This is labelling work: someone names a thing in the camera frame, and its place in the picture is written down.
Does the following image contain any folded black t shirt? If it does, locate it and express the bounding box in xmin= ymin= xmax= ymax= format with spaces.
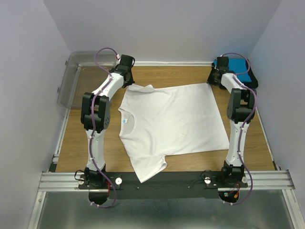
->
xmin=212 ymin=59 xmax=259 ymax=90

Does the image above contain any clear plastic bin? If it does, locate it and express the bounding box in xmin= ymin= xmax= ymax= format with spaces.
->
xmin=57 ymin=51 xmax=107 ymax=109

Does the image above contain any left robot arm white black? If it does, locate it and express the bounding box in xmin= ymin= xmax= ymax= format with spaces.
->
xmin=81 ymin=55 xmax=135 ymax=188

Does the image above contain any aluminium frame rail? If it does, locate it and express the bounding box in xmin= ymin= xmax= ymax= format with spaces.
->
xmin=27 ymin=169 xmax=296 ymax=229

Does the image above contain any white t shirt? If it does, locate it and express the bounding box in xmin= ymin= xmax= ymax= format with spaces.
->
xmin=119 ymin=83 xmax=229 ymax=182

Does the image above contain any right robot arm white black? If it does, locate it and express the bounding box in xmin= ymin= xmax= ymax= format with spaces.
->
xmin=207 ymin=53 xmax=257 ymax=187

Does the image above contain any folded blue t shirt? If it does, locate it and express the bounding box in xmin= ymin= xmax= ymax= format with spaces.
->
xmin=210 ymin=56 xmax=254 ymax=83

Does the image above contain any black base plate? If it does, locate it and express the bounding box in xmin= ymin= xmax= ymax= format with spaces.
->
xmin=77 ymin=170 xmax=248 ymax=204

